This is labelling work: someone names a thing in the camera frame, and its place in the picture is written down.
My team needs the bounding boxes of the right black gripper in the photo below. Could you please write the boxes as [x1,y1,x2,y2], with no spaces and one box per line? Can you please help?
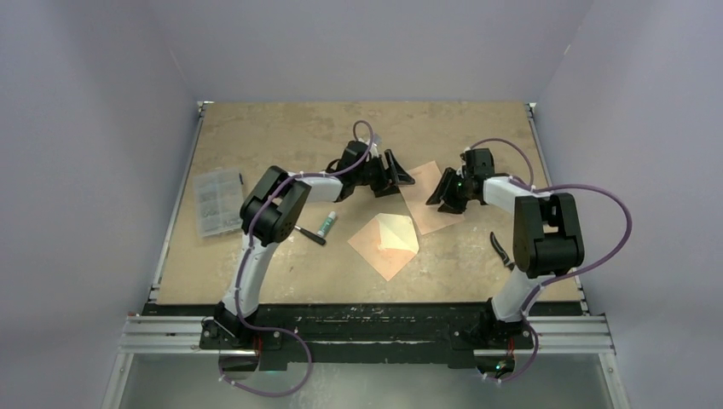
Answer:
[427,168,474,216]

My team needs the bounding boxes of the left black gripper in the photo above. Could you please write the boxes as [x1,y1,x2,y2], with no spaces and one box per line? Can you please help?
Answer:
[353,152,413,198]

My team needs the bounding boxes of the brown paper letter sheet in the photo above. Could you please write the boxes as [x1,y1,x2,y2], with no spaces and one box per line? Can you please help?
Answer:
[399,160,467,237]

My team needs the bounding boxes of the brown envelope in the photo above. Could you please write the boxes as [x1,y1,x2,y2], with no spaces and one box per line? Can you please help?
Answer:
[348,213,419,281]

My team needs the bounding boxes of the green white glue stick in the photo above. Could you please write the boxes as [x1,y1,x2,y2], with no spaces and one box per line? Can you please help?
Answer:
[317,211,337,238]

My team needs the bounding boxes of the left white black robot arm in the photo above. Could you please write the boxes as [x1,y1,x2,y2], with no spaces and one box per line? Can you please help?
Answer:
[213,141,415,349]

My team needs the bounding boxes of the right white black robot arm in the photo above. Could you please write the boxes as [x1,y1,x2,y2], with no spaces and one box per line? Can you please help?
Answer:
[425,148,585,347]

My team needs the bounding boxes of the small black hammer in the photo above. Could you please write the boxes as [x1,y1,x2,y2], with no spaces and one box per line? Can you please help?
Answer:
[294,225,327,246]

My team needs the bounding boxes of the clear plastic organizer box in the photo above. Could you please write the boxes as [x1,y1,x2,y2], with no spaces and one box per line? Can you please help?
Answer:
[192,168,244,239]

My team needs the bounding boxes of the black handled pliers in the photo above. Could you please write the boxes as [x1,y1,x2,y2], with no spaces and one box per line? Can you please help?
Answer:
[489,232,515,271]

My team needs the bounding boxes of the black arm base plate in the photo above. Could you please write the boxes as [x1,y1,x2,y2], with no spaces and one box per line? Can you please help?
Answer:
[199,302,535,372]

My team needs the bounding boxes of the aluminium frame rail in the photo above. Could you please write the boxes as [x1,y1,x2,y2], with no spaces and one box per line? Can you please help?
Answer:
[118,316,615,354]

